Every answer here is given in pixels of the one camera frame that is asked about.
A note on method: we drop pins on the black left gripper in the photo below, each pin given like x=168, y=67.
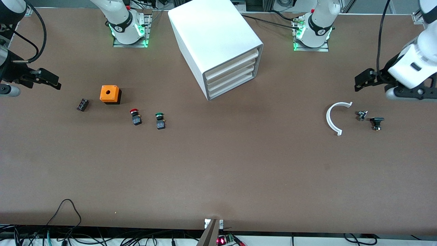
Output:
x=379, y=76

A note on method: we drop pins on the circuit board with red light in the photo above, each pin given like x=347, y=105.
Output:
x=225, y=240

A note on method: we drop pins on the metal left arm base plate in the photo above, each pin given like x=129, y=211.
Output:
x=322, y=49

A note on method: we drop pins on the orange button enclosure box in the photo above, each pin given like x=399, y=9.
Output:
x=108, y=92

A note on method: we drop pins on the aluminium frame profile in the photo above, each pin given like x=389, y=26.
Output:
x=28, y=11
x=418, y=17

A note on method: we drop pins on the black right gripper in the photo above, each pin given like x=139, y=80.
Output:
x=13, y=71

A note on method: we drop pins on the white drawer cabinet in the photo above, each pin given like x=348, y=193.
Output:
x=211, y=30

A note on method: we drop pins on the green push button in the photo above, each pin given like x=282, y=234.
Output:
x=160, y=123

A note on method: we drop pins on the grey metal camera bracket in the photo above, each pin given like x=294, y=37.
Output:
x=210, y=234

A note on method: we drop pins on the red push button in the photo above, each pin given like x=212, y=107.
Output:
x=136, y=119

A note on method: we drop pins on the black push button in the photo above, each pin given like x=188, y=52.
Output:
x=377, y=120

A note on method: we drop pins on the small grey metal switch part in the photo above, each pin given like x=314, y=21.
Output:
x=362, y=115

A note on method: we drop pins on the white plastic drawer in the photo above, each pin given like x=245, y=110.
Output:
x=232, y=84
x=232, y=74
x=232, y=65

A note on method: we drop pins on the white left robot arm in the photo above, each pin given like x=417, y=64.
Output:
x=321, y=20

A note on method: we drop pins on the small black terminal block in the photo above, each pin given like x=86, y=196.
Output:
x=82, y=105

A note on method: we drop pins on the white curved plastic arc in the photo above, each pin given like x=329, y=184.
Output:
x=328, y=119

